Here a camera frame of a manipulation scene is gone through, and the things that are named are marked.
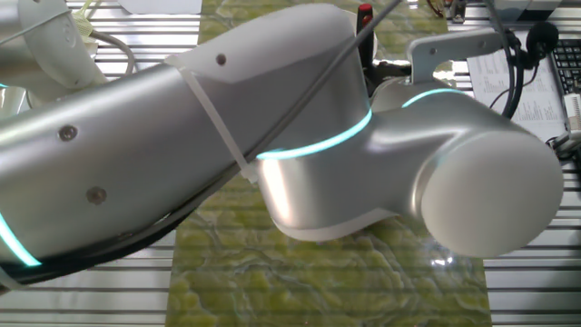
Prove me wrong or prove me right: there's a paper with dense printed table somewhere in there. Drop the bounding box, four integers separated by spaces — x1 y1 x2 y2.
466 30 566 143

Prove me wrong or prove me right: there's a small camera mount clamp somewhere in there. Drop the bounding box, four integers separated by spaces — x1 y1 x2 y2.
546 131 581 161

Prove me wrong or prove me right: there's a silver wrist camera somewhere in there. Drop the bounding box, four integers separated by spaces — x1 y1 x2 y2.
407 27 506 86

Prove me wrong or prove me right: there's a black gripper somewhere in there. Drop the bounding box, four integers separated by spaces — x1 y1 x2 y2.
365 58 413 97

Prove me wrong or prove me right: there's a small metal bracket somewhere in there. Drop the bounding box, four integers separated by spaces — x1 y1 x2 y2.
447 0 469 25

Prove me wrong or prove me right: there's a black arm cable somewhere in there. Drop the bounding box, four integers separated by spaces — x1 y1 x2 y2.
0 170 244 286

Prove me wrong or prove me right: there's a blank white paper sheet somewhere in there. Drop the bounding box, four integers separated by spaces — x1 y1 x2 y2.
116 0 203 15

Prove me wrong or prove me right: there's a grey metal box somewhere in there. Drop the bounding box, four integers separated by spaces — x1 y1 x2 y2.
492 0 564 25

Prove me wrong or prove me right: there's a brown twisted wire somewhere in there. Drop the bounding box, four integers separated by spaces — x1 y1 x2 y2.
425 0 447 20

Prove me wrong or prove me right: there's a green marble pattern mat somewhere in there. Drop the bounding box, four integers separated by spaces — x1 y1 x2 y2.
165 0 494 327

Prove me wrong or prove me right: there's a black ladle with red tip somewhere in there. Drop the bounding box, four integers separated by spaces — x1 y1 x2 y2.
356 3 379 86

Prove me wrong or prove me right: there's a yellow-green fly swatter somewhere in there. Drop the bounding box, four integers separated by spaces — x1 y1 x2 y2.
71 0 100 45

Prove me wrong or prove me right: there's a thin grey gripper cable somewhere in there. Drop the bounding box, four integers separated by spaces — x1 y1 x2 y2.
242 0 405 160

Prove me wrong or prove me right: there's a black keyboard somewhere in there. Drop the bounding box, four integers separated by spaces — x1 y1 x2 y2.
550 38 581 96

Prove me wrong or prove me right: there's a black cable with plug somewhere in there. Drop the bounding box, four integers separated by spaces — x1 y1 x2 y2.
488 20 562 121

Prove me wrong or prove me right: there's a grey corrugated cable conduit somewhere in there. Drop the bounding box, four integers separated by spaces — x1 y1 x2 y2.
89 29 137 77

